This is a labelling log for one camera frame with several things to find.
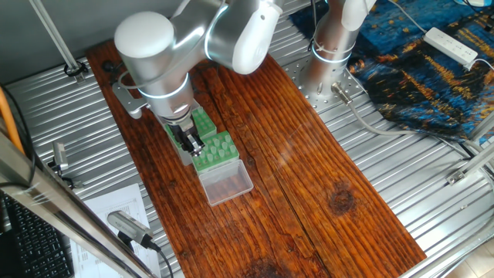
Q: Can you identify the white power strip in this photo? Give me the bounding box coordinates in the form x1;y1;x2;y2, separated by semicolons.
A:
423;26;479;71

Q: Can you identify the white power strip cable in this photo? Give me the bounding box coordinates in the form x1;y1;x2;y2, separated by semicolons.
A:
469;57;494;73

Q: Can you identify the pale blue plastic object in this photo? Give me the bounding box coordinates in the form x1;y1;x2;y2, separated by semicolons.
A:
454;0;494;8

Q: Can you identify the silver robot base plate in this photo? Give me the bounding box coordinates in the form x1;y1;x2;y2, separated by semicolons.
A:
283;53;370;114

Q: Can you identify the silver camera with black cable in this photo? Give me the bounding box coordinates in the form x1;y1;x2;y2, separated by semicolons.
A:
107;210;155;250

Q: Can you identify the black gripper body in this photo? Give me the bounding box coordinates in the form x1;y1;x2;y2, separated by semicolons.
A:
166;119;193;144

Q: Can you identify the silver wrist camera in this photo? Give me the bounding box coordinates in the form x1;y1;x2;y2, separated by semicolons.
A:
111;83;150;120

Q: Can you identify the blue starry painted cloth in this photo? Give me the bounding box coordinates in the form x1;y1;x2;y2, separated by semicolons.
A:
289;0;494;144

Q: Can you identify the printed white paper sheet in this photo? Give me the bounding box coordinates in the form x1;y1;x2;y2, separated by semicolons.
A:
70;183;162;278

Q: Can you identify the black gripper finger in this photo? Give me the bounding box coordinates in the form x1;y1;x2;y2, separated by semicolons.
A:
174;135;194;156
184;133;205;157

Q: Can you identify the black cable ring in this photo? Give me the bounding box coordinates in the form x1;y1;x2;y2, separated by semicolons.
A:
63;60;90;78

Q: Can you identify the aluminium frame beam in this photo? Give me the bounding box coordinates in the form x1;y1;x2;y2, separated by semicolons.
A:
0;129;157;278

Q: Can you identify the grey robot cable with connector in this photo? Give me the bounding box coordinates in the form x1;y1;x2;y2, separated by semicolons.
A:
330;82;494;175

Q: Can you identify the aluminium profile bar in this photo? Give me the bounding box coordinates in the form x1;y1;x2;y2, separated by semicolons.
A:
466;111;494;143

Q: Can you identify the orange tube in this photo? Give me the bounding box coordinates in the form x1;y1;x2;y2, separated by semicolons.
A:
0;86;25;155

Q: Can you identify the clear box with green rack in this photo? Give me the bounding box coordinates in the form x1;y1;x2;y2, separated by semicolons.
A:
161;106;218;167
191;130;255;208

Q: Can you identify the aluminium post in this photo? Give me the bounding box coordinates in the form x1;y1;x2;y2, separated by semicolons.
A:
29;0;88;84

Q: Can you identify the silver camera on stand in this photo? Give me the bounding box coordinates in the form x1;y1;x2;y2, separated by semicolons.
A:
52;141;70;173

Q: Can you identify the black keyboard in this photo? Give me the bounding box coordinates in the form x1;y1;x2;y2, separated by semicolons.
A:
0;192;75;278

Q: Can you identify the brown wooden board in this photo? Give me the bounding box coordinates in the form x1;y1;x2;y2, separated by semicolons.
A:
85;11;428;278

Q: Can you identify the aluminium profile with bracket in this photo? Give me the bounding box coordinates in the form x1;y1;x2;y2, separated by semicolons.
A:
445;143;494;186

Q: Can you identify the thin white cable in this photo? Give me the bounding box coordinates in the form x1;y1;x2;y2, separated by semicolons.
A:
387;0;428;35

